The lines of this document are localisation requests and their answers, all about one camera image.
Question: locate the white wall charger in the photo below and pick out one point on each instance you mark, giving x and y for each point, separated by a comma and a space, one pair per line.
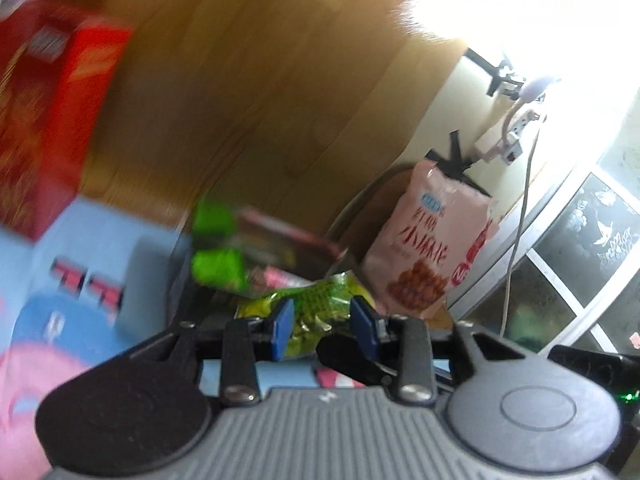
505, 145

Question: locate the large pink snack bag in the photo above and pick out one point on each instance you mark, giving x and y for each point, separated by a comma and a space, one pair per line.
425, 230

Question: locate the black tape cross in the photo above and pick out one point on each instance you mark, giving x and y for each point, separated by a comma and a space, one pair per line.
455, 160

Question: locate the black tape strip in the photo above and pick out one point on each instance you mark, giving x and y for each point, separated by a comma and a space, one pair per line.
495, 72

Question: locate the small pink snack packet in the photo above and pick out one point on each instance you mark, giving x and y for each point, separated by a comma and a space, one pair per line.
275, 279

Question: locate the bright green snack packet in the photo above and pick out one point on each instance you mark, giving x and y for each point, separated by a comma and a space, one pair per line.
220, 270
212, 217

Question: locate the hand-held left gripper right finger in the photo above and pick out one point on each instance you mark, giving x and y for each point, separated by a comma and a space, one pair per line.
362, 327

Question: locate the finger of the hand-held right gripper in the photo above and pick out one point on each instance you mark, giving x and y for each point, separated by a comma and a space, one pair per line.
345, 360

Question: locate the crinkled green snack packet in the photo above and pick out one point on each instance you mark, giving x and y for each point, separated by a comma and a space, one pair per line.
320, 305

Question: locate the red cardboard box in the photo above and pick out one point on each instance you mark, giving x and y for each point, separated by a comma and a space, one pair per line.
45, 125

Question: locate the printed blue pink blanket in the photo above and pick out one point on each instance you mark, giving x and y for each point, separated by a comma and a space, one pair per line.
90, 245

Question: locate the frosted glass door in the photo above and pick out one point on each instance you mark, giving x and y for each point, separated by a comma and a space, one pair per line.
575, 240

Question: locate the black cardboard box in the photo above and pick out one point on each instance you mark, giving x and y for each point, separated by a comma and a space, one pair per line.
280, 240

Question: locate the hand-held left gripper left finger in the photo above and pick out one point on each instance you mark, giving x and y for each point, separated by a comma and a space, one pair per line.
283, 327

